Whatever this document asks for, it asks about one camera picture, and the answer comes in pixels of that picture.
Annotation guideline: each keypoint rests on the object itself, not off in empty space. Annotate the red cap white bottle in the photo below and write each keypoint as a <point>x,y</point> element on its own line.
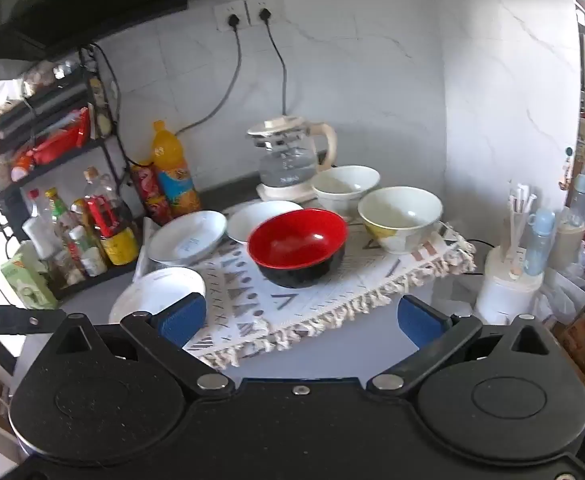
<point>40,235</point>

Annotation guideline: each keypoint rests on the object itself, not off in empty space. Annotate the yellow label soy sauce bottle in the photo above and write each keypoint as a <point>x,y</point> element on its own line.
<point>120,247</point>

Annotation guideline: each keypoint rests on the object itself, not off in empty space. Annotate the black range hood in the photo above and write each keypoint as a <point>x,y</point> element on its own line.
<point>72,5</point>

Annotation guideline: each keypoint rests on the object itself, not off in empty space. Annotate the large white bowl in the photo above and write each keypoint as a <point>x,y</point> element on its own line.
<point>187,240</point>

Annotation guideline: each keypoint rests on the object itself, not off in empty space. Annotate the white wall socket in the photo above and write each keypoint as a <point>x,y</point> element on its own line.
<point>255,5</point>
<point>222,10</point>

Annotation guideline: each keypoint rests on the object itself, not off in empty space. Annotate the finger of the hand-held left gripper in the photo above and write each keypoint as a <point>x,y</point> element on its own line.
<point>12,320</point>

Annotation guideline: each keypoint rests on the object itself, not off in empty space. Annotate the blue baby bottle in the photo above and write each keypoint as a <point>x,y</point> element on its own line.
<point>540,245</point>

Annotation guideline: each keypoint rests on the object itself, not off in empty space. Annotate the patterned fringed table mat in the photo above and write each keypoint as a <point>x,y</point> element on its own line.
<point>322,305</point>

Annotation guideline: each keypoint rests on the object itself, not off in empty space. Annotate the bundle of white straws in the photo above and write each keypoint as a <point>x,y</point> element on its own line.
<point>517,215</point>

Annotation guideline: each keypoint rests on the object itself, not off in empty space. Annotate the green carton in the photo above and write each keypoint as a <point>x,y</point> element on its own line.
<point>25,280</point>

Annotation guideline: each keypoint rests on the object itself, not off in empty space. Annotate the white canister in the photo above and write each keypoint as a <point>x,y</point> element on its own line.
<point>505,295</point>

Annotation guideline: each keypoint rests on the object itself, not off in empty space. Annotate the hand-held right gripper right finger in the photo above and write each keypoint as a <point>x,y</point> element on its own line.
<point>420,325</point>

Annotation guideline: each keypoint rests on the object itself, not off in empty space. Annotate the white footed bowl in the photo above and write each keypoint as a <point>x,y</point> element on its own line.
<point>345,185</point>

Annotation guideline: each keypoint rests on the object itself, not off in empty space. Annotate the black spice rack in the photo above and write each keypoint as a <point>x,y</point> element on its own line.
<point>100,276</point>

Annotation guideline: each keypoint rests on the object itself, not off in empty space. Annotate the red and black bowl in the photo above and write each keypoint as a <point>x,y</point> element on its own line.
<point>297,240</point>

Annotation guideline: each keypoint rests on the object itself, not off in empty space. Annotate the glass electric kettle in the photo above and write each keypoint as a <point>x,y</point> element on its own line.
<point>287,165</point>

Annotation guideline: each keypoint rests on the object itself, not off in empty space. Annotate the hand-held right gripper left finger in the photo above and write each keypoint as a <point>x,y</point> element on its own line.
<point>182,317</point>

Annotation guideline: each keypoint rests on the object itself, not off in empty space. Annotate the clear bottle blue cap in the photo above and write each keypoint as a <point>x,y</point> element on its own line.
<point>580,195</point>

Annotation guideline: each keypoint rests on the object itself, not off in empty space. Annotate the red snack packet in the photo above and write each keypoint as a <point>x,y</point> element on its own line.
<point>55,142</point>
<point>147,187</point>

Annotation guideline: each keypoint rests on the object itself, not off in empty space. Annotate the white plate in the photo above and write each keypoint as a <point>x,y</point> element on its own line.
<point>252,220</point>
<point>152,292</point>

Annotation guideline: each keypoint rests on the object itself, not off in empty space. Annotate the cardboard box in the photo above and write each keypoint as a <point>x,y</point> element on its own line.
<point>580,340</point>

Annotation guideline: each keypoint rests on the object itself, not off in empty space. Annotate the glass jar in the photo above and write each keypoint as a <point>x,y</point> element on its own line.
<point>65,270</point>

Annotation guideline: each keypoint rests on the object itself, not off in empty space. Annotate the cream patterned bowl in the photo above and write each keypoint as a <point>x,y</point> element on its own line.
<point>397,215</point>

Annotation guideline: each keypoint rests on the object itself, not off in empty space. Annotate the orange soda bottle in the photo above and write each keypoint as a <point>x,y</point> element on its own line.
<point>177,180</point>

